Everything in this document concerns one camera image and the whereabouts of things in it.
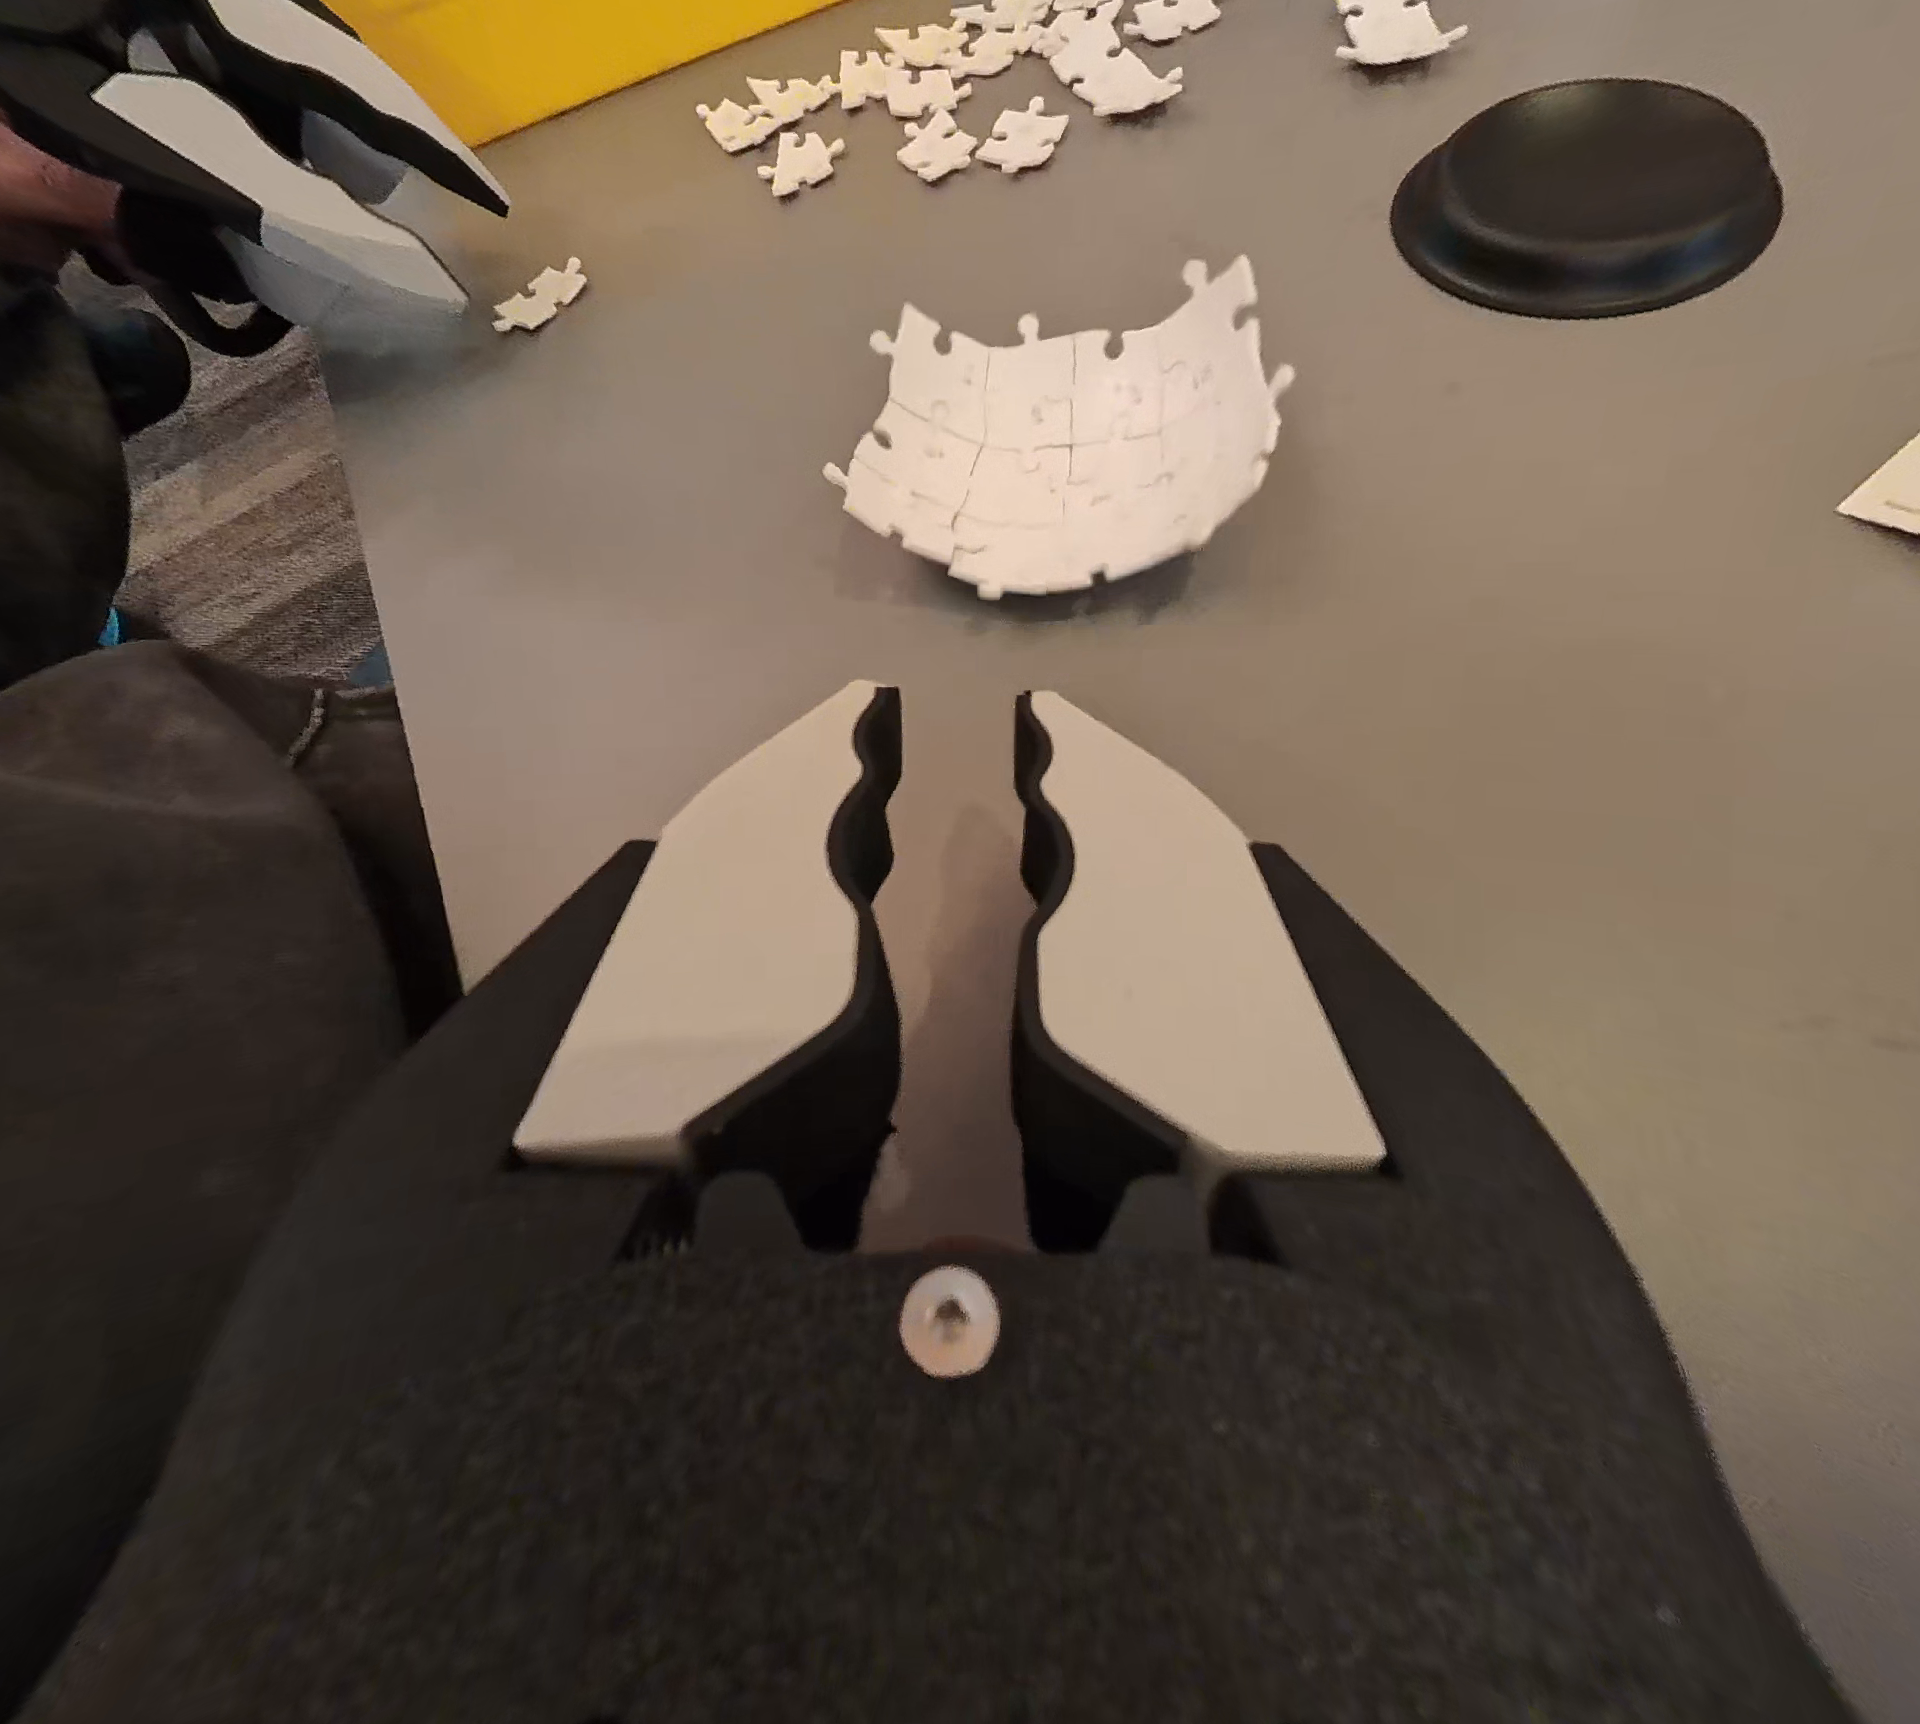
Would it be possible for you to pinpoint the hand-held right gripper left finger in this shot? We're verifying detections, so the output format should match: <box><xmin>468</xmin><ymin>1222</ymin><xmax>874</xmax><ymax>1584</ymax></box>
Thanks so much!
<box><xmin>515</xmin><ymin>680</ymin><xmax>902</xmax><ymax>1254</ymax></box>

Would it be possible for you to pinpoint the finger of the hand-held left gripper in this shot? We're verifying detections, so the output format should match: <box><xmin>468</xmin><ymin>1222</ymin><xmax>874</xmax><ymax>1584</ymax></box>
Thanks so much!
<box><xmin>186</xmin><ymin>0</ymin><xmax>513</xmax><ymax>219</ymax></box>
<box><xmin>96</xmin><ymin>71</ymin><xmax>474</xmax><ymax>325</ymax></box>

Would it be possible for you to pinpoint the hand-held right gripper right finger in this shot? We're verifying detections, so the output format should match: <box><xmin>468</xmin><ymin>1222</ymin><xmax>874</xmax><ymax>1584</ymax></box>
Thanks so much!
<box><xmin>1012</xmin><ymin>688</ymin><xmax>1391</xmax><ymax>1254</ymax></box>

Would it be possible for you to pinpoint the curved assembled puzzle section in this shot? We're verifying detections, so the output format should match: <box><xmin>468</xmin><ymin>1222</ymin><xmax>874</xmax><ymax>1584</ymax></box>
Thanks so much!
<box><xmin>823</xmin><ymin>255</ymin><xmax>1297</xmax><ymax>602</ymax></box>

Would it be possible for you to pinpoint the single white puzzle piece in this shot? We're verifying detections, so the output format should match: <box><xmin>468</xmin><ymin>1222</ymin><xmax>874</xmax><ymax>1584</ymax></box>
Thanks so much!
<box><xmin>492</xmin><ymin>255</ymin><xmax>591</xmax><ymax>336</ymax></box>

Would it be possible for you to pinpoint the pile of white puzzle pieces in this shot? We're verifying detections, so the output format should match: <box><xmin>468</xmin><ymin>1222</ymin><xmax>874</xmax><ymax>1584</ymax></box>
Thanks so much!
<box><xmin>697</xmin><ymin>0</ymin><xmax>1441</xmax><ymax>201</ymax></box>

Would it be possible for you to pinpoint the joined white puzzle piece pair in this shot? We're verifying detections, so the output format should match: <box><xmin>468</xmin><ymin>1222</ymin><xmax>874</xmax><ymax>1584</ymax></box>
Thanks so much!
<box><xmin>1332</xmin><ymin>0</ymin><xmax>1470</xmax><ymax>72</ymax></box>

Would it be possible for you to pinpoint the person's left hand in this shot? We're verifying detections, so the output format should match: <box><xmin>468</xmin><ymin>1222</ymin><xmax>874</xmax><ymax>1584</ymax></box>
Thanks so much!
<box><xmin>0</xmin><ymin>126</ymin><xmax>122</xmax><ymax>256</ymax></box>

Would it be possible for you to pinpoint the white printed paper sheet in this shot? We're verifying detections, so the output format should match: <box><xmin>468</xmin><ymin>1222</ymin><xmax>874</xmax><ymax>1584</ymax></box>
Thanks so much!
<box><xmin>1836</xmin><ymin>435</ymin><xmax>1920</xmax><ymax>539</ymax></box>

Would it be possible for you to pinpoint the black round stand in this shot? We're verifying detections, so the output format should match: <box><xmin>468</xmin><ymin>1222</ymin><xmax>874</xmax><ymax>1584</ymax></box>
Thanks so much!
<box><xmin>1391</xmin><ymin>79</ymin><xmax>1786</xmax><ymax>321</ymax></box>

